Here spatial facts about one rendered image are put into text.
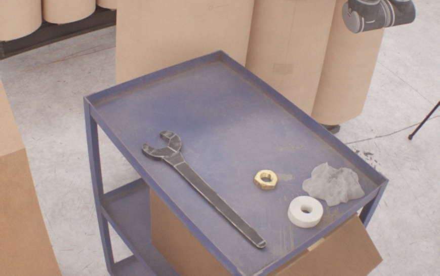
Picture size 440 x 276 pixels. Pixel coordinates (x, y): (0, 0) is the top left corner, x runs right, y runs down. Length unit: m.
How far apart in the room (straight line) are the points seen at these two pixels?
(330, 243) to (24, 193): 0.72
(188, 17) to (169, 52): 0.14
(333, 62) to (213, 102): 1.05
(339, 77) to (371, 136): 0.65
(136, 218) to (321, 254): 0.62
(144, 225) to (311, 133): 0.55
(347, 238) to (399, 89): 2.36
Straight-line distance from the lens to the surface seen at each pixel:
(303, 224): 0.96
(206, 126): 1.15
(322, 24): 1.88
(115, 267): 1.76
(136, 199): 1.46
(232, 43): 1.61
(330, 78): 2.23
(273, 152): 1.11
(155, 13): 1.49
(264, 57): 1.83
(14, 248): 1.28
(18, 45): 3.31
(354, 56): 2.19
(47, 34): 3.34
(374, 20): 1.51
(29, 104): 2.78
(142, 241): 1.36
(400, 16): 1.58
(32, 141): 2.51
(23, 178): 1.10
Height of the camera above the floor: 1.59
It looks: 40 degrees down
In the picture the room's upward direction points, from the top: 7 degrees clockwise
